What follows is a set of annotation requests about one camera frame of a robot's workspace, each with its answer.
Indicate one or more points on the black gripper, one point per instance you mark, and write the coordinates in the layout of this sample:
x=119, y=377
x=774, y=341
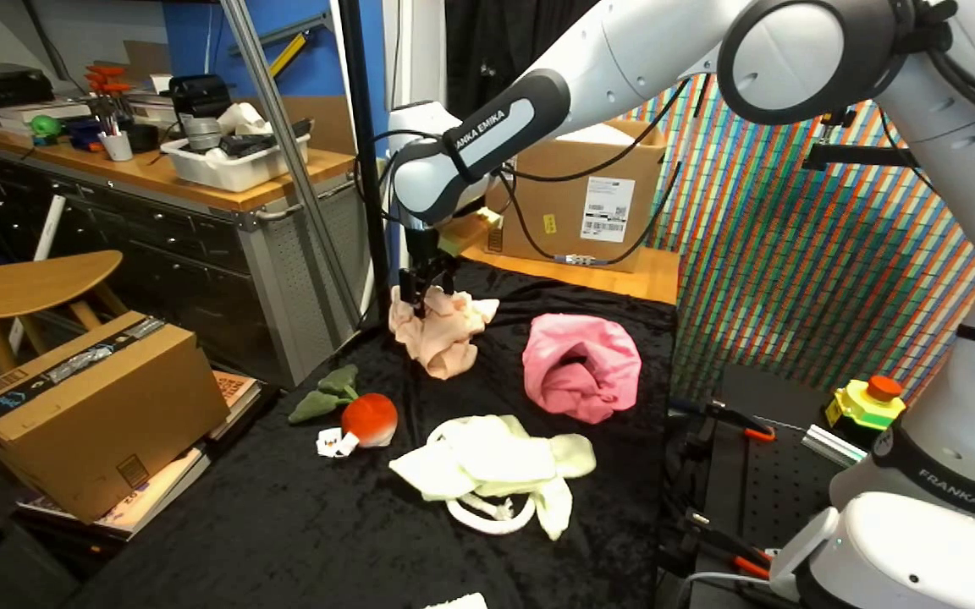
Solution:
x=428, y=249

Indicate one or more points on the peach cream cloth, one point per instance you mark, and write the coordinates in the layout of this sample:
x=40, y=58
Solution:
x=441, y=332

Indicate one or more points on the red plush tomato toy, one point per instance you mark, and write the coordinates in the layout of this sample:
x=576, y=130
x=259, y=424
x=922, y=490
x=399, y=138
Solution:
x=370, y=417

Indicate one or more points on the small pale yellow towel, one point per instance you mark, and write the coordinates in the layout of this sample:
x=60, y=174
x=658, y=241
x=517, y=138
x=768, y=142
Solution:
x=476, y=457

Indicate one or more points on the pink cloth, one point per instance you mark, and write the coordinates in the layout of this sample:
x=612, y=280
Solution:
x=583, y=373

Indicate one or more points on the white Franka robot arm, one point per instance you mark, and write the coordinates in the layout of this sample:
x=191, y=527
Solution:
x=625, y=54

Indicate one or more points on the labelled cardboard box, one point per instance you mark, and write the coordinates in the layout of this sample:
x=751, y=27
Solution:
x=561, y=204

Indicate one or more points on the black vertical pole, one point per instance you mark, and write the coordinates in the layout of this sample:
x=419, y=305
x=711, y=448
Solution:
x=368, y=137

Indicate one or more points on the grey metal pole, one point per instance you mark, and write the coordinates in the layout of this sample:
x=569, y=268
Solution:
x=286, y=145

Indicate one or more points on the grey cabinet wooden top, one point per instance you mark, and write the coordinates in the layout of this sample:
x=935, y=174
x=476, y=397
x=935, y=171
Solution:
x=206, y=257

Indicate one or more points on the white plastic bin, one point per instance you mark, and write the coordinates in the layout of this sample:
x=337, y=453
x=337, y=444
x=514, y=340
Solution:
x=236, y=171

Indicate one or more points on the black curtain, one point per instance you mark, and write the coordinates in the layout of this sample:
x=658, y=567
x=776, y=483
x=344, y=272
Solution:
x=500, y=45

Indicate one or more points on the black device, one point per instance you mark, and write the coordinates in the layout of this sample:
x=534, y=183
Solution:
x=202, y=102

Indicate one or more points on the black velvet tablecloth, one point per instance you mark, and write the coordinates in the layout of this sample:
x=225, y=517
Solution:
x=263, y=527

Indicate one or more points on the white cup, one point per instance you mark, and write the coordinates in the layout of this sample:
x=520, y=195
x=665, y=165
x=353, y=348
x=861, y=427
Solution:
x=116, y=145

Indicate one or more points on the long cardboard box black tape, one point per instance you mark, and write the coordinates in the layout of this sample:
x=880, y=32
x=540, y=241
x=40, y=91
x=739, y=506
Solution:
x=93, y=417

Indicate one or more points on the red object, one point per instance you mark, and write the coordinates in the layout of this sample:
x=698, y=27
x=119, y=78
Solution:
x=110, y=78

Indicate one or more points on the wooden stool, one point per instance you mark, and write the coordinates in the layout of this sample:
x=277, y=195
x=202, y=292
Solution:
x=24, y=288

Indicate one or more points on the black perforated breadboard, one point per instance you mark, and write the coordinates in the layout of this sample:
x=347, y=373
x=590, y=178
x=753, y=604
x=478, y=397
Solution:
x=769, y=494

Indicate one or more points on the green object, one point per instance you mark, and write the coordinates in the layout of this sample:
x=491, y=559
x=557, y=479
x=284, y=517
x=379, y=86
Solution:
x=44, y=130

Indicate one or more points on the silver metal bar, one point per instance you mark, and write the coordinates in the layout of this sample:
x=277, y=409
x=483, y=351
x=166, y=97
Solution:
x=834, y=444

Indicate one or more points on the yellow red emergency stop button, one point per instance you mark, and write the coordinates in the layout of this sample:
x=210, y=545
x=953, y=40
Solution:
x=866, y=404

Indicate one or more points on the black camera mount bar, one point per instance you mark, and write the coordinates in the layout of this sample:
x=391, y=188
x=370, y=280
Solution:
x=855, y=155

